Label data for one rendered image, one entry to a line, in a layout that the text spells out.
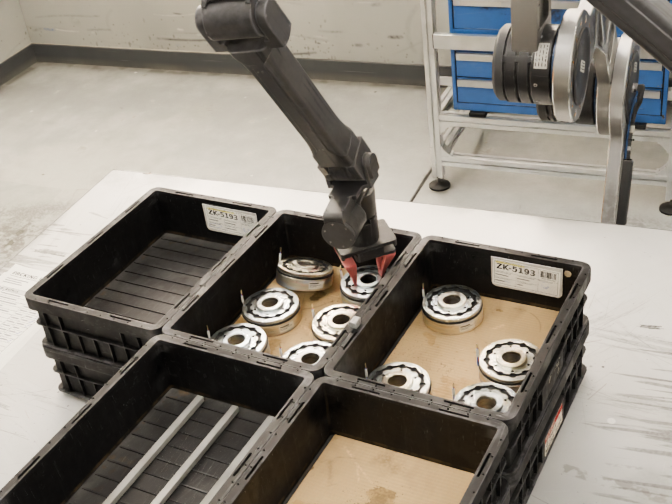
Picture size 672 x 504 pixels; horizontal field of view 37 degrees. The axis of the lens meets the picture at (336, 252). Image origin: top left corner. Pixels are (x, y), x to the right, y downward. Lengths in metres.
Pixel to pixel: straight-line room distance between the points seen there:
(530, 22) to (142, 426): 0.94
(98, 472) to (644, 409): 0.89
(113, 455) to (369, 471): 0.40
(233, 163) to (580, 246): 2.23
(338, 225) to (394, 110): 2.80
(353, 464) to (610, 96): 1.12
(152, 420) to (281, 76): 0.59
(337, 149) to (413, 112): 2.80
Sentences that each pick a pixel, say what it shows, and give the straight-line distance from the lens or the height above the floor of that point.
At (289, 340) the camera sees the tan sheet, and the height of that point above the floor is 0.83.
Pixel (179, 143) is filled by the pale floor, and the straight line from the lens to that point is 4.37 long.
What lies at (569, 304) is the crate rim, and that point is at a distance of 1.59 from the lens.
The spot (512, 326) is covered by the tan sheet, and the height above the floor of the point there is 0.83.
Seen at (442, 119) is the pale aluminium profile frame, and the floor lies 0.29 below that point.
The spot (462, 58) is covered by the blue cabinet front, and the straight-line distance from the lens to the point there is 3.49.
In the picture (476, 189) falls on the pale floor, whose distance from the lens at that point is 3.73.
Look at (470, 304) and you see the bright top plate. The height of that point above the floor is 0.86.
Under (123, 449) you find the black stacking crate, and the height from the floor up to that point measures 0.83.
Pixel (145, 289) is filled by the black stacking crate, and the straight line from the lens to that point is 1.94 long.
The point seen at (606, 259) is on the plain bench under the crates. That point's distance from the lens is 2.10.
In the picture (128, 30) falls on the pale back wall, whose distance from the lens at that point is 5.20.
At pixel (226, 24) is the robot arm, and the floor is 1.44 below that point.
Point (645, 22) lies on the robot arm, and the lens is 1.21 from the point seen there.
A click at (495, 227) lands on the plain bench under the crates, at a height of 0.70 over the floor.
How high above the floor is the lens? 1.89
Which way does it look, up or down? 33 degrees down
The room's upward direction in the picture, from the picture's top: 8 degrees counter-clockwise
